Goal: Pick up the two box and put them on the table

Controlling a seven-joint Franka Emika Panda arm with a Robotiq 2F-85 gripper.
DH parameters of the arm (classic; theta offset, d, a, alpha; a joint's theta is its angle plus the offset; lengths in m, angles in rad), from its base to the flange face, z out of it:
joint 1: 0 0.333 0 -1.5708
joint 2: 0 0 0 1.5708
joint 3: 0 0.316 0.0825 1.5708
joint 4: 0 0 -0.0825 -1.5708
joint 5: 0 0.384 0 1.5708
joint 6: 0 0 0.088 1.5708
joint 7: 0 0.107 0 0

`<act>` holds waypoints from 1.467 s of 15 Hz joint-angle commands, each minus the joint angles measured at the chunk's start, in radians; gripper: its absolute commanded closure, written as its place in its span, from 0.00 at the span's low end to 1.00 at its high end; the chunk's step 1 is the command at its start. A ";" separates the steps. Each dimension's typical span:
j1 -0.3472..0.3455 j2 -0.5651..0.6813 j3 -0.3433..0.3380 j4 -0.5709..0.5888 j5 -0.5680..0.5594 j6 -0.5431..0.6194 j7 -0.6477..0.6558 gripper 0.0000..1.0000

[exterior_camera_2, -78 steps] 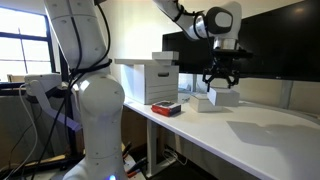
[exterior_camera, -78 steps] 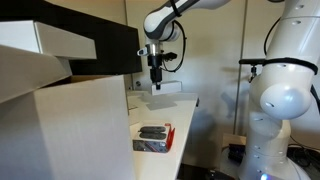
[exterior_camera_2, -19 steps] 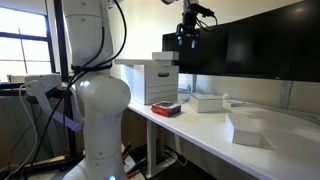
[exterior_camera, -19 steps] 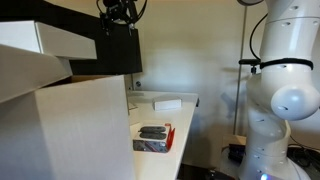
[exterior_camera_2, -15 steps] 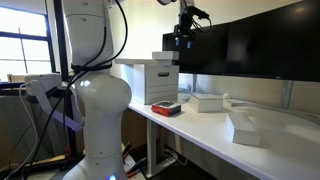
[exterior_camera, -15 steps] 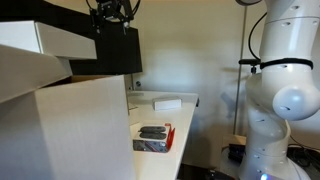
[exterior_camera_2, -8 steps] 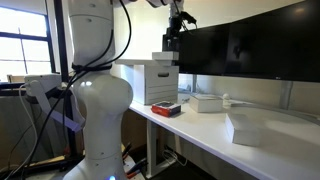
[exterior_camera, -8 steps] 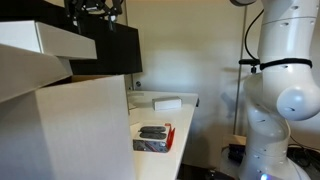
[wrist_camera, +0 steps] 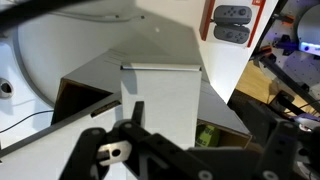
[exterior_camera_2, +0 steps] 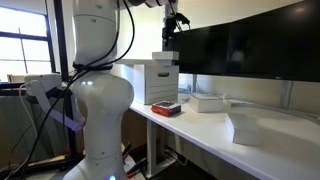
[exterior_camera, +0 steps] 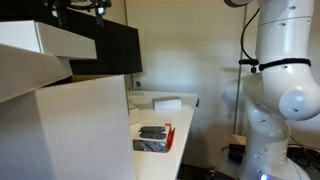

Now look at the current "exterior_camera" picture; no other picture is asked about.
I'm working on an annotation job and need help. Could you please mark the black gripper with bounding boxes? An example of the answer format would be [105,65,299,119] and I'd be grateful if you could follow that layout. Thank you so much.
[41,0,113,29]

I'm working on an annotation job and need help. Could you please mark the small white cardboard box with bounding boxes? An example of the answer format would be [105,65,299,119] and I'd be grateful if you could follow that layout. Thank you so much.
[152,96,183,111]
[0,20,98,60]

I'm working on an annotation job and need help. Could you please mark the white storage box lid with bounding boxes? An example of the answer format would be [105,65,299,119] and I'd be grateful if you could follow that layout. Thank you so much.
[0,44,74,105]

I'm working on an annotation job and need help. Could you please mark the large white storage box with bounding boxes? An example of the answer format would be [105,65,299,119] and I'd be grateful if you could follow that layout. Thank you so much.
[0,74,137,180]

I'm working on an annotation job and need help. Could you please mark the beige cardboard box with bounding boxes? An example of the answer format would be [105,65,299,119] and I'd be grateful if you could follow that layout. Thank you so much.
[222,133,248,148]

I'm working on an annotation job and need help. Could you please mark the black electronics box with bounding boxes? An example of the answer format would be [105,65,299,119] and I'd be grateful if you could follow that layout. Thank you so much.
[228,143,248,164]

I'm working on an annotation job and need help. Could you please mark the black computer monitor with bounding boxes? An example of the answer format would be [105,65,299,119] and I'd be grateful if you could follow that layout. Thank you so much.
[0,0,143,77]

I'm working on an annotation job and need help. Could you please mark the black bar camera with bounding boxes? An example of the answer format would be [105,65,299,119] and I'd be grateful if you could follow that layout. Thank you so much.
[238,58,260,67]

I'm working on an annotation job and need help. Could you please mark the black cable strap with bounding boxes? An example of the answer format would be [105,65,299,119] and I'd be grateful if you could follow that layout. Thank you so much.
[258,58,312,72]

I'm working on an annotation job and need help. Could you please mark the black floor cables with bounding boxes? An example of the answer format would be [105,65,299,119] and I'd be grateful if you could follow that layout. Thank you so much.
[287,134,320,178]

